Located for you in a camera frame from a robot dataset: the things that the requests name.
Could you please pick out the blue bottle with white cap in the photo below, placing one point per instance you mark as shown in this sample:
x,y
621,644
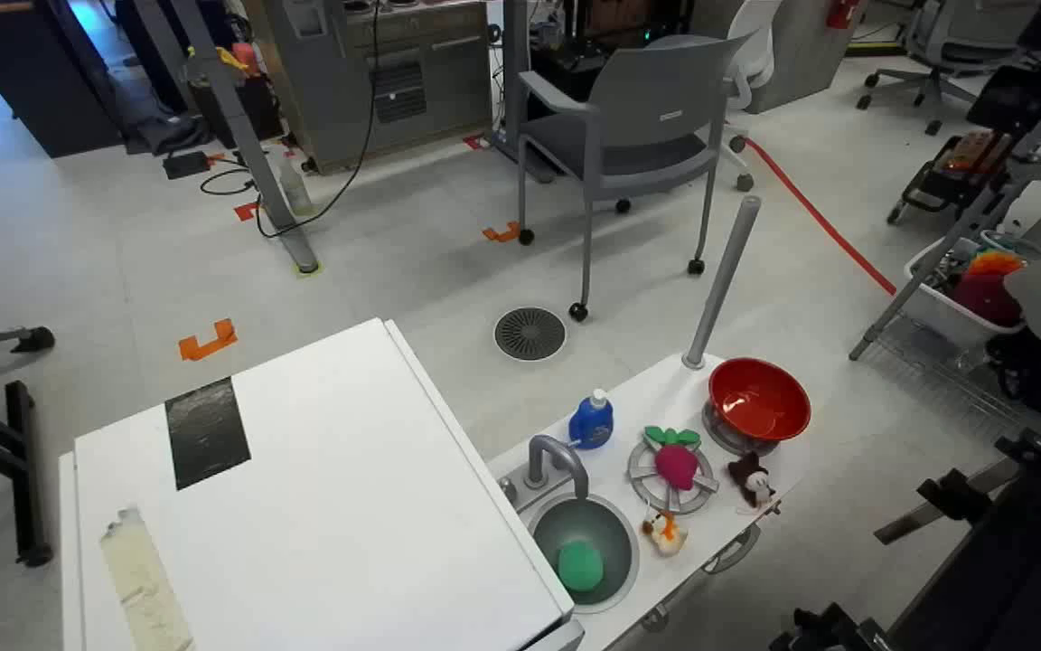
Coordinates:
x,y
589,424

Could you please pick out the round floor drain cover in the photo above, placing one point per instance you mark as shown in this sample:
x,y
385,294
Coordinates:
x,y
530,333

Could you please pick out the white toy kitchen counter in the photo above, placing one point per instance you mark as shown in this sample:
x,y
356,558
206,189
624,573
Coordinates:
x,y
614,477

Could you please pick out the grey toy stove burner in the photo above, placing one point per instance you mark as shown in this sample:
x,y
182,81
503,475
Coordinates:
x,y
639,475
724,440

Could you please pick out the grey pole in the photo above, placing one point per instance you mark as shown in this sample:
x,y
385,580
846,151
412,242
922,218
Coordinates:
x,y
724,282

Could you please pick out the pink plush radish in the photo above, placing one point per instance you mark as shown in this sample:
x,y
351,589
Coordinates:
x,y
676,464

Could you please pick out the grey toy sink basin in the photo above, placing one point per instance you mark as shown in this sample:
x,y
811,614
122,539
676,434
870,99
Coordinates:
x,y
602,528

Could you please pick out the green ball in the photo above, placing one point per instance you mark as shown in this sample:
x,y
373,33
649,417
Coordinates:
x,y
580,564

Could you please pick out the small orange white toy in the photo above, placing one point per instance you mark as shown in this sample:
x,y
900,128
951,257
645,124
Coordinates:
x,y
664,534

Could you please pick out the red plastic bowl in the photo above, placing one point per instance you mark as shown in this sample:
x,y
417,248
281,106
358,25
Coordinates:
x,y
761,401

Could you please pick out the grey chair on casters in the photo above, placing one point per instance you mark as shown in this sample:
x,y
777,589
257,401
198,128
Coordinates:
x,y
651,108

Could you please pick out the brown and white plush toy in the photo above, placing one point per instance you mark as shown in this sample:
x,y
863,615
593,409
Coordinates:
x,y
747,475

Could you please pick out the grey metal cabinet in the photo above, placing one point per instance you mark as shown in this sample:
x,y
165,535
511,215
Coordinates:
x,y
340,74

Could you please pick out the black rectangular panel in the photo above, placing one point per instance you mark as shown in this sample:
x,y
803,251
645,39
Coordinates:
x,y
206,432

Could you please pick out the black power brick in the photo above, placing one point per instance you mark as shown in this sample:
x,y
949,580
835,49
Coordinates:
x,y
185,165

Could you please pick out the white bin with colourful items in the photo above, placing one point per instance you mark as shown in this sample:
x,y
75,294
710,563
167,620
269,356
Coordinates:
x,y
979,294

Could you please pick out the black hand cart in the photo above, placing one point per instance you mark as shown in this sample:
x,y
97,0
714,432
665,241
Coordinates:
x,y
955,169

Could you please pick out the office chair with star base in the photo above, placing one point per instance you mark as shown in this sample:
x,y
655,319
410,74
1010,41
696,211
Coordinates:
x,y
940,49

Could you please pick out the black tripod stand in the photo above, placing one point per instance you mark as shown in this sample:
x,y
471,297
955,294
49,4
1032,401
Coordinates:
x,y
24,481

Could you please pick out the grey metal frame leg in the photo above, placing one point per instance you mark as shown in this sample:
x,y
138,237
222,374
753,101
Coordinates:
x,y
252,151

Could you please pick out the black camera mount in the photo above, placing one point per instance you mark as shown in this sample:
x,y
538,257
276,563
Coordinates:
x,y
1015,564

